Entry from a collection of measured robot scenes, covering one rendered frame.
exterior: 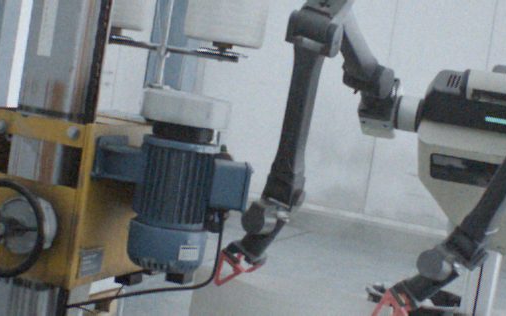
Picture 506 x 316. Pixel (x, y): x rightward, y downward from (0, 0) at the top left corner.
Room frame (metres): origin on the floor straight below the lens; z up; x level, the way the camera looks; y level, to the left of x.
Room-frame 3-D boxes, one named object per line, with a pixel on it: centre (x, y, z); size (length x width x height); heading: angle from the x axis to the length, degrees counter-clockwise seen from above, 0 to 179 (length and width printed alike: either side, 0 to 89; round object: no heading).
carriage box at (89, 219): (2.05, 0.43, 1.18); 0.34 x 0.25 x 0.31; 162
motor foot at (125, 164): (1.94, 0.30, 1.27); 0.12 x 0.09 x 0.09; 162
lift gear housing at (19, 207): (1.86, 0.47, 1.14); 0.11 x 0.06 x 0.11; 72
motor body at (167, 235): (1.94, 0.21, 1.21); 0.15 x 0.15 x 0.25
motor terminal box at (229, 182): (1.96, 0.11, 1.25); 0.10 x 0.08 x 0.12; 7
